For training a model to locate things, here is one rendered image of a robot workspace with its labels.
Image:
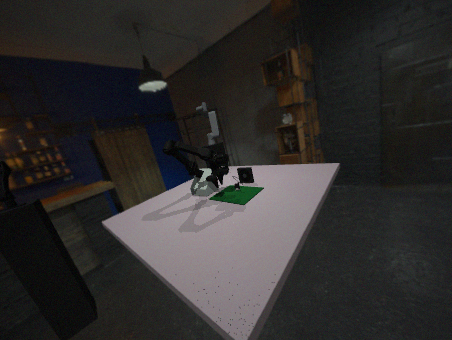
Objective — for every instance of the green circuit board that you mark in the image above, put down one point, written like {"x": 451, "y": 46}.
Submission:
{"x": 239, "y": 196}

